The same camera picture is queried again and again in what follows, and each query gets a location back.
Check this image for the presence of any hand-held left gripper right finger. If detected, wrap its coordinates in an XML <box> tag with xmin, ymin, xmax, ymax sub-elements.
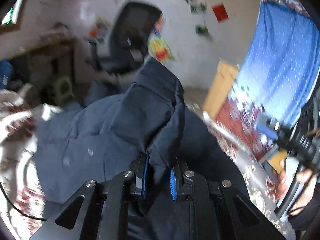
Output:
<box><xmin>169</xmin><ymin>158</ymin><xmax>288</xmax><ymax>240</ymax></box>

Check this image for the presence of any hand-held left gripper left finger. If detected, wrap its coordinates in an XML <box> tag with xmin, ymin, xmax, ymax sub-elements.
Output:
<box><xmin>29</xmin><ymin>153</ymin><xmax>150</xmax><ymax>240</ymax></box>

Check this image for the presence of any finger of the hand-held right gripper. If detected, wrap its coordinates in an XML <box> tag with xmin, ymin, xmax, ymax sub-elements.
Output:
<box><xmin>257</xmin><ymin>115</ymin><xmax>283</xmax><ymax>141</ymax></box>

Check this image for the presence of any navy blue padded jacket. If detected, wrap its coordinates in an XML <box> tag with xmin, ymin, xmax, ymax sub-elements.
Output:
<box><xmin>34</xmin><ymin>57</ymin><xmax>251</xmax><ymax>240</ymax></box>

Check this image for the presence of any person's right hand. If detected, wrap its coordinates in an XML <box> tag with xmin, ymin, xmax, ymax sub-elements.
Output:
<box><xmin>275</xmin><ymin>159</ymin><xmax>319</xmax><ymax>215</ymax></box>

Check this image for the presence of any silver metal bar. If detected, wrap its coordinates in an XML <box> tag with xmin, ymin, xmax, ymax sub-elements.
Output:
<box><xmin>202</xmin><ymin>112</ymin><xmax>252</xmax><ymax>154</ymax></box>

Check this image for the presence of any brown wooden board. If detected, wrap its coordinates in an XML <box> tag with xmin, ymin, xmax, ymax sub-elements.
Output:
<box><xmin>202</xmin><ymin>59</ymin><xmax>241</xmax><ymax>120</ymax></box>

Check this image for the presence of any blue dotted curtain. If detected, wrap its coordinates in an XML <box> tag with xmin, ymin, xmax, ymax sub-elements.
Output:
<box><xmin>215</xmin><ymin>0</ymin><xmax>320</xmax><ymax>162</ymax></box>

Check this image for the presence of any green plastic stool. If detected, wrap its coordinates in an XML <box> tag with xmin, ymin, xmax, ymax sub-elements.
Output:
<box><xmin>46</xmin><ymin>76</ymin><xmax>75</xmax><ymax>106</ymax></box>

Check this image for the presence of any red paper square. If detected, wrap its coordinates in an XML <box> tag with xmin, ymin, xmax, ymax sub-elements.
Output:
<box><xmin>212</xmin><ymin>3</ymin><xmax>229</xmax><ymax>22</ymax></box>

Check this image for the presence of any floral cream bedspread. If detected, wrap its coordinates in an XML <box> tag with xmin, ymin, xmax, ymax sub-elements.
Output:
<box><xmin>0</xmin><ymin>84</ymin><xmax>298</xmax><ymax>240</ymax></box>

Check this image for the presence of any black office chair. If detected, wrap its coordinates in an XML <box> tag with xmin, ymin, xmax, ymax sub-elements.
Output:
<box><xmin>85</xmin><ymin>2</ymin><xmax>166</xmax><ymax>76</ymax></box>

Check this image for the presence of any wooden desk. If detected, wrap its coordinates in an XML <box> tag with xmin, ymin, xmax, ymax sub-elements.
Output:
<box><xmin>14</xmin><ymin>37</ymin><xmax>77</xmax><ymax>87</ymax></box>

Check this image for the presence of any blue water jug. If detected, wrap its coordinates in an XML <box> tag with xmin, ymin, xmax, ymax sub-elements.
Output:
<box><xmin>0</xmin><ymin>59</ymin><xmax>13</xmax><ymax>90</ymax></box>

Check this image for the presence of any black cable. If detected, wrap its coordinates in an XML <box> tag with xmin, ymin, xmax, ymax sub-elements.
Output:
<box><xmin>0</xmin><ymin>177</ymin><xmax>47</xmax><ymax>222</ymax></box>

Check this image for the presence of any green and white wall picture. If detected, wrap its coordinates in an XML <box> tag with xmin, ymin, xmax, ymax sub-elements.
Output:
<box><xmin>178</xmin><ymin>0</ymin><xmax>208</xmax><ymax>14</ymax></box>

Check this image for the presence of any colourful wall poster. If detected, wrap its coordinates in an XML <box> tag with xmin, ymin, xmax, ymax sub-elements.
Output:
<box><xmin>89</xmin><ymin>17</ymin><xmax>111</xmax><ymax>43</ymax></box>

